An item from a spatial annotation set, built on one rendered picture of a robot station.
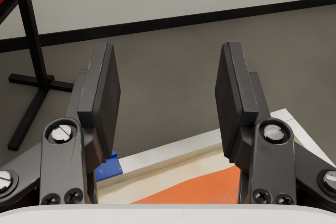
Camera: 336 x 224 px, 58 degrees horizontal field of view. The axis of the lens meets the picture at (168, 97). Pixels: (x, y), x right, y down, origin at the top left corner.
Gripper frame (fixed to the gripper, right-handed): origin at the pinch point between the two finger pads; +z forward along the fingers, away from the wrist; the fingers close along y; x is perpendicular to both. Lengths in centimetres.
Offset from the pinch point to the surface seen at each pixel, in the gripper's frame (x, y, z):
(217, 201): -55, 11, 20
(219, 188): -55, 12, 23
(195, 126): -152, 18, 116
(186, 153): -50, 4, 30
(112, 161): -47, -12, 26
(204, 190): -54, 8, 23
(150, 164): -49, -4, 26
